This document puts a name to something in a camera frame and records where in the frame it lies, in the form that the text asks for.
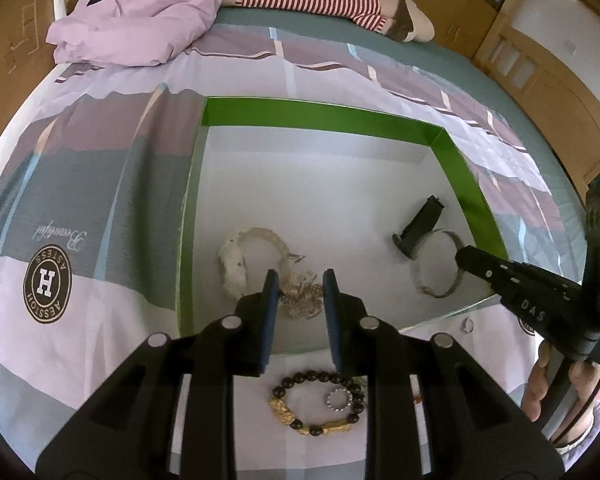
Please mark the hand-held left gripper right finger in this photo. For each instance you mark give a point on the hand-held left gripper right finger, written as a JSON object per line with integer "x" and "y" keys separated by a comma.
{"x": 331, "y": 310}

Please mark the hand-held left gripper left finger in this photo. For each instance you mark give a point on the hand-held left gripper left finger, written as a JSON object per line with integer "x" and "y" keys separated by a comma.
{"x": 271, "y": 310}

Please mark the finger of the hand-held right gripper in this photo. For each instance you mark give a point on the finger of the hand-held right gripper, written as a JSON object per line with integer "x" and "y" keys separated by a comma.
{"x": 530, "y": 305}

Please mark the silver bangle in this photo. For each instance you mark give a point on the silver bangle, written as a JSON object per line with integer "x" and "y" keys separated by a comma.
{"x": 420, "y": 285}

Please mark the green cardboard box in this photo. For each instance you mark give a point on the green cardboard box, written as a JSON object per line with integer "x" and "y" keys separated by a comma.
{"x": 330, "y": 115}

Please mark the person's right hand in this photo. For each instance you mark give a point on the person's right hand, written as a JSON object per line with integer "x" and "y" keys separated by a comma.
{"x": 534, "y": 385}

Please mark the white wristwatch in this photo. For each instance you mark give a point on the white wristwatch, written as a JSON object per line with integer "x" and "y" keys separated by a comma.
{"x": 232, "y": 265}

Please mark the black hair clip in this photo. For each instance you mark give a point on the black hair clip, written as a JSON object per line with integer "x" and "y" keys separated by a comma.
{"x": 420, "y": 222}

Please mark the wooden cabinet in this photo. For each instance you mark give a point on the wooden cabinet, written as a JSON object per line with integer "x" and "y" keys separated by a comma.
{"x": 555, "y": 95}

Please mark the patterned bed sheet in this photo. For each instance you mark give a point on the patterned bed sheet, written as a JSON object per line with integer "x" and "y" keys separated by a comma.
{"x": 105, "y": 160}

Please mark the pink comforter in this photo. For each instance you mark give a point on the pink comforter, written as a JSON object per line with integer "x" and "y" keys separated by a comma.
{"x": 140, "y": 10}

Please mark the brown cardboard box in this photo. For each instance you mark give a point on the brown cardboard box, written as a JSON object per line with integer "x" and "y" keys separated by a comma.
{"x": 10, "y": 60}

